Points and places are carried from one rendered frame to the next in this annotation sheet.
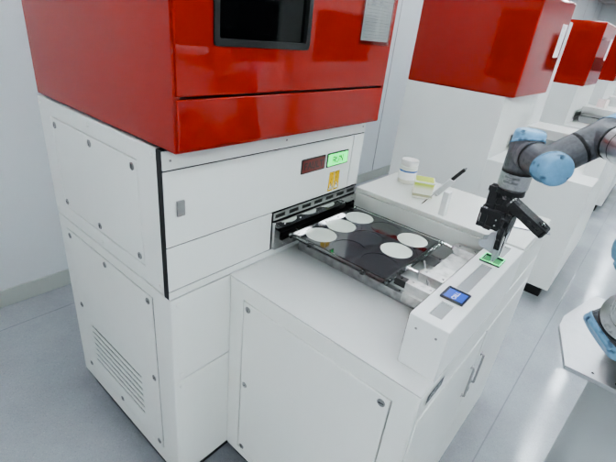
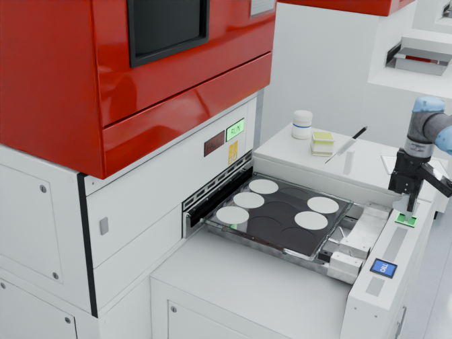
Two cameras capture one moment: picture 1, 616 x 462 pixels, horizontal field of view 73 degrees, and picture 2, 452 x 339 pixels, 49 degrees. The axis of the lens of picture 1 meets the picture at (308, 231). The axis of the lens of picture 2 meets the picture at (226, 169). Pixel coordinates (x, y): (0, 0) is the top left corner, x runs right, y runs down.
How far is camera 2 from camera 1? 32 cm
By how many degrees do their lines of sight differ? 8
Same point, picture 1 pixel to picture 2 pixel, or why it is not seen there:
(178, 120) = (104, 148)
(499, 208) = (408, 172)
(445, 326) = (383, 303)
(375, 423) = not seen: outside the picture
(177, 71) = (101, 103)
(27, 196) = not seen: outside the picture
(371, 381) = not seen: outside the picture
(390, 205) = (292, 169)
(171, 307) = (101, 325)
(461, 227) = (368, 185)
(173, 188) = (97, 208)
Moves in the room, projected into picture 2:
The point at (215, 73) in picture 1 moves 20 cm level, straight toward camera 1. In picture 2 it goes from (132, 93) to (158, 129)
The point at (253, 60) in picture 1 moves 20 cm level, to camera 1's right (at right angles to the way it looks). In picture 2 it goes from (163, 69) to (251, 69)
